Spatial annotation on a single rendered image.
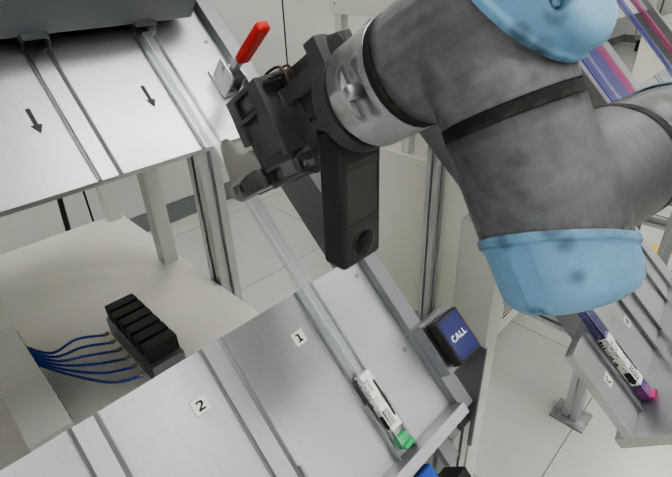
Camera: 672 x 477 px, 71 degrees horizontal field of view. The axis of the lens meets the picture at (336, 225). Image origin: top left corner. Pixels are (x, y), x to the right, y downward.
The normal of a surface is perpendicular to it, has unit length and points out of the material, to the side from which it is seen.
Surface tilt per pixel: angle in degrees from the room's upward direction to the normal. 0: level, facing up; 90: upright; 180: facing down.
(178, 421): 43
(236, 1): 90
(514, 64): 65
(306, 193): 90
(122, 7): 134
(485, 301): 90
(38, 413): 0
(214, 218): 90
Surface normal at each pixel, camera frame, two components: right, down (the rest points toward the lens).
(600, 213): 0.26, -0.07
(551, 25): -0.35, 0.79
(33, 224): 0.71, 0.33
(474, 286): -0.60, 0.41
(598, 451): -0.04, -0.87
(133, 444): 0.46, -0.41
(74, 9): 0.54, 0.84
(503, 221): -0.75, 0.29
